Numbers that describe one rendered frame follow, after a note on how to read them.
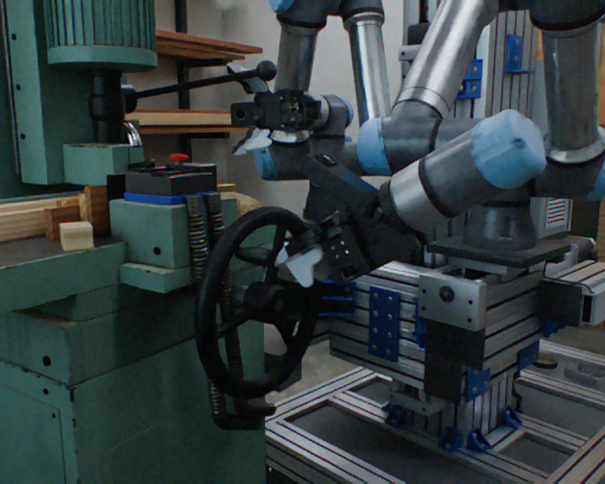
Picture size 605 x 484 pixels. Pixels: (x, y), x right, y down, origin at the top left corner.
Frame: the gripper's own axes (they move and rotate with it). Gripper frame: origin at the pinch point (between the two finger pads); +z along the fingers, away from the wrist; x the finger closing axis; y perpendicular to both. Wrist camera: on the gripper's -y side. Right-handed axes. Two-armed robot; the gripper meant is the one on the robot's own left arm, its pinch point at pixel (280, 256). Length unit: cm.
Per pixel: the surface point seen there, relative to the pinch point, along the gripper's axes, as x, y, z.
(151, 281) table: -7.9, -5.1, 16.7
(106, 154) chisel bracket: 1.7, -29.6, 25.4
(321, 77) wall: 322, -138, 150
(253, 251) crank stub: -3.1, -2.1, 1.3
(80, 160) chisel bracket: 1.6, -32.1, 32.2
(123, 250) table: -6.7, -11.7, 21.0
